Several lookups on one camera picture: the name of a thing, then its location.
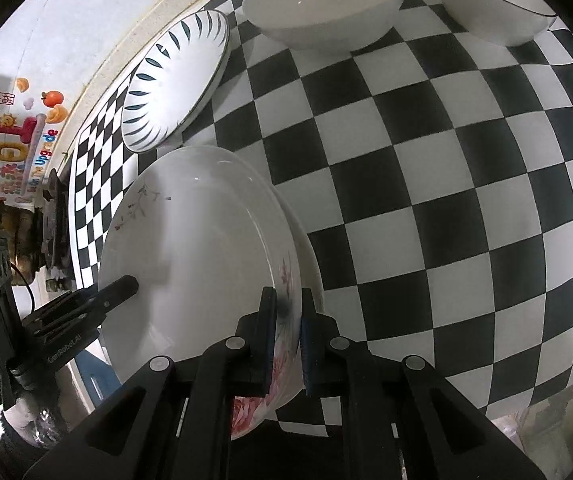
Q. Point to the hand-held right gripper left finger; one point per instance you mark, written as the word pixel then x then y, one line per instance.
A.
pixel 265 345

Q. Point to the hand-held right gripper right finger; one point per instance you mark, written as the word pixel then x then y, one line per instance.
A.
pixel 306 355

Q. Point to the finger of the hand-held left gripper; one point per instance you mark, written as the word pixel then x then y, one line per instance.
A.
pixel 116 292

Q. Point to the white floral plate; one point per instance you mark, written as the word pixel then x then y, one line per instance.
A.
pixel 191 260

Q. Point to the stack of patterned white plates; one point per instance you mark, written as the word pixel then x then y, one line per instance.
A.
pixel 311 270

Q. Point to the white plate with blue leaves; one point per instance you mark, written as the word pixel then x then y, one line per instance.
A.
pixel 176 80

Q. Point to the white bowl with dark rim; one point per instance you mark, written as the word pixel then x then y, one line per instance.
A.
pixel 481 5

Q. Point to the blue plastic object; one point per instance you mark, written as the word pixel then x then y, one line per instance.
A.
pixel 94 375

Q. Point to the black gas stove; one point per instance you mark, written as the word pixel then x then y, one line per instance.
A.
pixel 55 220

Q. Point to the black and white checkered tablecloth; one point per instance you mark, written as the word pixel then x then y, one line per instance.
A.
pixel 416 185

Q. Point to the colourful wall sticker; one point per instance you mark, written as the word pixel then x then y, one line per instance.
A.
pixel 21 130

